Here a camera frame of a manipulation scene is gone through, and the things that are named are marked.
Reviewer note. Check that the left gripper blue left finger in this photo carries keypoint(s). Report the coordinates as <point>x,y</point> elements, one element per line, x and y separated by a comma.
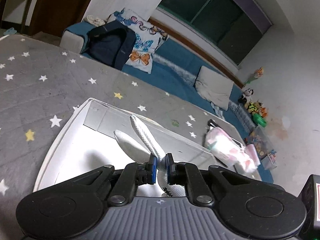
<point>125,182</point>

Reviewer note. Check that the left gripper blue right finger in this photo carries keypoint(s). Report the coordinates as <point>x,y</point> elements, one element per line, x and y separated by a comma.
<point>189,176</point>

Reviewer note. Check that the white plush rabbit toy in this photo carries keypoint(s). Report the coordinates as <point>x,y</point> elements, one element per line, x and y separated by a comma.
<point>142,153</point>

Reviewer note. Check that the pink white tissue pack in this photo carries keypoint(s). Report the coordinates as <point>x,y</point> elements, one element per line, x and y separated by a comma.
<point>229,151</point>

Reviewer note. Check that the white cardboard storage box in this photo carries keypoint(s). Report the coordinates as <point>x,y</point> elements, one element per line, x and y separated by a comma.
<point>87,142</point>

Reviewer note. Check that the grey cushion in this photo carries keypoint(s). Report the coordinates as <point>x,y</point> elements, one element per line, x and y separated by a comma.
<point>214,87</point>

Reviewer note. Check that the green toy watering can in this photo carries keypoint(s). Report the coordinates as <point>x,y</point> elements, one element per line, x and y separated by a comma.
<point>259,120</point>

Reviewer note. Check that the blue sofa bed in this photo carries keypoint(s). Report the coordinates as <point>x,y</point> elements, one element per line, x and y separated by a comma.
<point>175,69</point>

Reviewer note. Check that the panda plush toy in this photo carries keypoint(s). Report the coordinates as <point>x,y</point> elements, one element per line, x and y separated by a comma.
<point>246,96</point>

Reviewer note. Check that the orange flower toy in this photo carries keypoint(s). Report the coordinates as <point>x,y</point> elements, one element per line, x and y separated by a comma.
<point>256,75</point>

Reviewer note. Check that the grey star pattern mat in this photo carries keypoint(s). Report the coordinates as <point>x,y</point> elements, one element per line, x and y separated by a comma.
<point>41,87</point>

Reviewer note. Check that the dark blue backpack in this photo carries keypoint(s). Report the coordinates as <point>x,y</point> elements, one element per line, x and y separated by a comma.
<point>111,44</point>

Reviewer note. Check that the butterfly print pillow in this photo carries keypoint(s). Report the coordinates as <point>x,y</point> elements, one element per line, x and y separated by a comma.
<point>148,38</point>

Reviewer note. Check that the dark window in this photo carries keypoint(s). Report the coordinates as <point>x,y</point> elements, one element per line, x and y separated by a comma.
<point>234,26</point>

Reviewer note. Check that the dark wooden door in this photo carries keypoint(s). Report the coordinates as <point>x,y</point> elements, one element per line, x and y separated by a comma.
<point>54,16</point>

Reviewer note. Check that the wooden side table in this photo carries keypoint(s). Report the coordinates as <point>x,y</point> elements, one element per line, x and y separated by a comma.
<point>14,14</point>

